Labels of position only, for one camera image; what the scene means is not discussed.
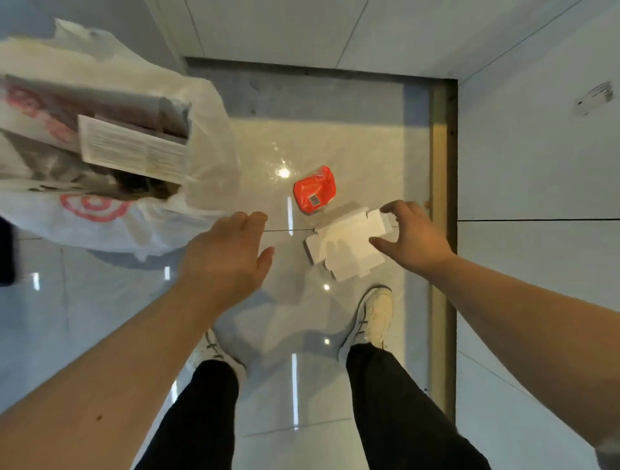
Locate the person's left hand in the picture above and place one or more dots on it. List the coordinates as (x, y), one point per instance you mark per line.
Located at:
(223, 261)

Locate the person's right hand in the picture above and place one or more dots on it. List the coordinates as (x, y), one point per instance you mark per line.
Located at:
(416, 242)

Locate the white cardboard box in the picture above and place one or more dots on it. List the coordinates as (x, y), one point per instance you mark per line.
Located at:
(346, 247)

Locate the red snack wrapper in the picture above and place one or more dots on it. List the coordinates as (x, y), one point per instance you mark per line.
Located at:
(315, 186)

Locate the white plastic trash bag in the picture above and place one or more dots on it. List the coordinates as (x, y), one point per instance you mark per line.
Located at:
(208, 126)

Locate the white printed paper sheet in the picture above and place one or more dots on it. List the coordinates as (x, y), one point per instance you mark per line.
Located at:
(126, 147)

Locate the person's left forearm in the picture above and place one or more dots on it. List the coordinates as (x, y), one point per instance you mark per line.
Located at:
(97, 387)

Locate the person's right forearm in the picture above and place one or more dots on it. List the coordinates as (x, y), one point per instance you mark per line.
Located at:
(533, 329)

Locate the person's right white shoe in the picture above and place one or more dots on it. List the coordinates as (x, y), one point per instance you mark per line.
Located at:
(373, 314)

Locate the person's white shoe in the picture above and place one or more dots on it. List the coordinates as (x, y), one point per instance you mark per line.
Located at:
(213, 351)
(373, 314)

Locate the person's left white shoe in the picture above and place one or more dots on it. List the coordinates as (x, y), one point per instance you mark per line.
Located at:
(213, 351)

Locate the person's left leg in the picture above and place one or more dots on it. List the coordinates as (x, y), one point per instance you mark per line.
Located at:
(198, 421)

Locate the person's leg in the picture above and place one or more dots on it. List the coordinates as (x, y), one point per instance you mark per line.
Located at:
(198, 421)
(397, 416)

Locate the person's right leg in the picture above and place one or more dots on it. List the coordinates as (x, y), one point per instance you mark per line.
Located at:
(397, 416)

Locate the brass door threshold strip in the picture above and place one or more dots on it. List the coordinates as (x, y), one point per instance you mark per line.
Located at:
(442, 169)

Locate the small wall sticker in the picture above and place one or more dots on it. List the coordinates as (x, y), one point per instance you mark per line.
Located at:
(593, 98)

